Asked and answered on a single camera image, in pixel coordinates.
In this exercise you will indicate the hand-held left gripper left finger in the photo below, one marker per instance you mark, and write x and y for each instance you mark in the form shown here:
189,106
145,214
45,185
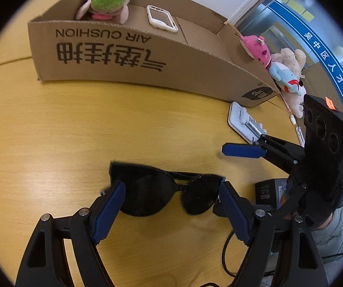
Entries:
108,212

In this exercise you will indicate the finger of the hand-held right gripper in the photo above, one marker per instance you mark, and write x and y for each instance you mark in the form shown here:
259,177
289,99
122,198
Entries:
294,197
240,150

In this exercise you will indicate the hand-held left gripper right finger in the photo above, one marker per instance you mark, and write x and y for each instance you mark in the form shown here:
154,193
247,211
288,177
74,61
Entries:
234,212

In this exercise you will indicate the black sunglasses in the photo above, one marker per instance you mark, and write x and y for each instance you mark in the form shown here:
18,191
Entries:
141,191

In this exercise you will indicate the long cardboard box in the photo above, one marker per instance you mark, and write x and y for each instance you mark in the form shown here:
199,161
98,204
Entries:
129,68

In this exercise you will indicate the person's right forearm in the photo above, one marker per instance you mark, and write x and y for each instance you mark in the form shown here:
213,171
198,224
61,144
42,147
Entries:
335,233

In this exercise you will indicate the small black box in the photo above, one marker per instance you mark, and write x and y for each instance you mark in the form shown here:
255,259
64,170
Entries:
265,191

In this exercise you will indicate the white plastic stand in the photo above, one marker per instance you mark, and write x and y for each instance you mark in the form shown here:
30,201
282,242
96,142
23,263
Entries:
238,119

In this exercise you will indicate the pink stick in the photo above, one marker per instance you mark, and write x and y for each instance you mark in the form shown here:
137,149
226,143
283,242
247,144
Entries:
288,109

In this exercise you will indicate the white and red plush toy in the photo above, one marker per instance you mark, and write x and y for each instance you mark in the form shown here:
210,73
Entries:
295,101

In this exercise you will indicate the blue plush toy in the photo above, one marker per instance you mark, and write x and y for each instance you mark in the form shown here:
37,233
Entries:
280,74

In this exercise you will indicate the pink plush toy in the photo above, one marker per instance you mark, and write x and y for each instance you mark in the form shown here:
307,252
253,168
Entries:
256,47

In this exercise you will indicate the beige plush toy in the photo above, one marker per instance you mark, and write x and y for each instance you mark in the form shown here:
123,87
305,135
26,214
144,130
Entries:
291,58

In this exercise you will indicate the glass door with blue band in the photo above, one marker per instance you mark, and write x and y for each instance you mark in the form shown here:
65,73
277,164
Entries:
323,36

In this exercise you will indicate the white phone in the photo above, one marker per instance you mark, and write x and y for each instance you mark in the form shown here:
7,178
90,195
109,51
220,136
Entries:
161,18

